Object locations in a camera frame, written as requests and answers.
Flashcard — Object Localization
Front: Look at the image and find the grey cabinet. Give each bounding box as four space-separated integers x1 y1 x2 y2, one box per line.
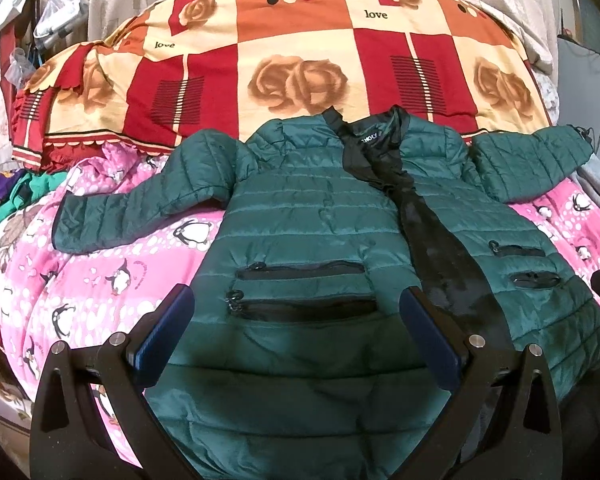
558 38 600 158

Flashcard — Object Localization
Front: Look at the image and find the green quilted puffer jacket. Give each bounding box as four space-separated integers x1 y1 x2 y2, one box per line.
53 107 600 479

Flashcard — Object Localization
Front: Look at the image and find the red cream rose blanket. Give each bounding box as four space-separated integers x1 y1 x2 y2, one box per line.
12 0 550 172

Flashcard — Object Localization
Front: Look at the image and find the white plastic bag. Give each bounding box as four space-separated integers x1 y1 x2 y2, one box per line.
33 0 88 51

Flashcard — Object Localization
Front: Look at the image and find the green purple cloth pile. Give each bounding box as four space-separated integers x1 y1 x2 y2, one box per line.
0 169 67 223

